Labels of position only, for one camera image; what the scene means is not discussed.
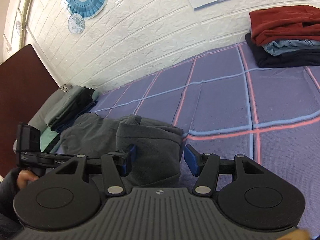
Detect dark grey pants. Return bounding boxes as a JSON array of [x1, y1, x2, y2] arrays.
[[61, 113, 183, 192]]

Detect person's left forearm dark sleeve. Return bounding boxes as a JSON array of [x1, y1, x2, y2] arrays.
[[0, 168, 22, 239]]

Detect person's left hand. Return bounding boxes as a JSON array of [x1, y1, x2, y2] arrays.
[[16, 170, 39, 190]]

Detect grey pillow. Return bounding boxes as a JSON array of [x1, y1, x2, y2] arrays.
[[28, 86, 68, 133]]

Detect purple plaid bed sheet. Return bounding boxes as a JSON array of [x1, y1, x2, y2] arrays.
[[92, 43, 319, 237]]

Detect dark red wooden headboard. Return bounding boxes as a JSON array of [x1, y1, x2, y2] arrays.
[[0, 44, 58, 177]]

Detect folded grey green clothes stack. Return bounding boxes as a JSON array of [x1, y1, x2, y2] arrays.
[[44, 86, 99, 133]]

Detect folded light blue jeans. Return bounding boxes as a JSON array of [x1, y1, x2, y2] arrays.
[[262, 39, 320, 56]]

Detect small blue paper fan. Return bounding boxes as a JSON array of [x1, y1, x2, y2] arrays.
[[67, 13, 85, 34]]

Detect folded dark navy garment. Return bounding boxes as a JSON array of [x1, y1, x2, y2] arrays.
[[245, 33, 319, 68]]

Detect folded dark red garment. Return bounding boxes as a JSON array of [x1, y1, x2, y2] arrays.
[[249, 5, 319, 46]]

